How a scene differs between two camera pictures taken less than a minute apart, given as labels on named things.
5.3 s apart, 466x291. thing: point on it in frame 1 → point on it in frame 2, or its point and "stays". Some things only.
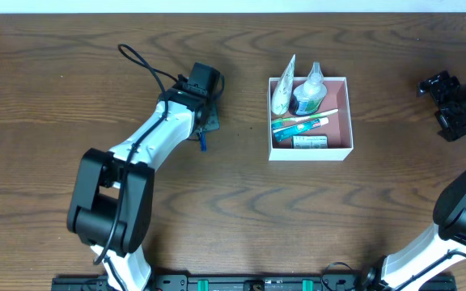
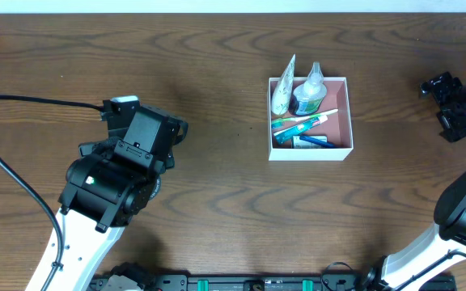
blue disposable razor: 203,142 → 317,141
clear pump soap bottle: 309,96 stays
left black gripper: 210,120 → 180,129
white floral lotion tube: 282,93 stays
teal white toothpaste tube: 282,133 stays
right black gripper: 446,103 stays
